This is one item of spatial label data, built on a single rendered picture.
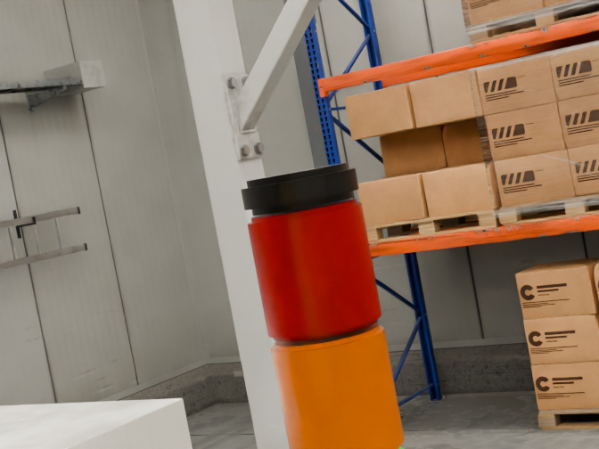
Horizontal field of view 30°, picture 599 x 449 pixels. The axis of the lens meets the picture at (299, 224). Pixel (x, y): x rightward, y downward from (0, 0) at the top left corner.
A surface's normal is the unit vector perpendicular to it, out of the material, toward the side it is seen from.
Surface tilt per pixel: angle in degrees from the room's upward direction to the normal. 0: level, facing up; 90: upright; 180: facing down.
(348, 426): 90
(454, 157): 90
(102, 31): 90
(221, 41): 90
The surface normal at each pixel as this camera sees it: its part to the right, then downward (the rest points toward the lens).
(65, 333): 0.82, -0.12
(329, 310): 0.06, 0.04
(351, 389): 0.31, 0.00
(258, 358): -0.55, 0.15
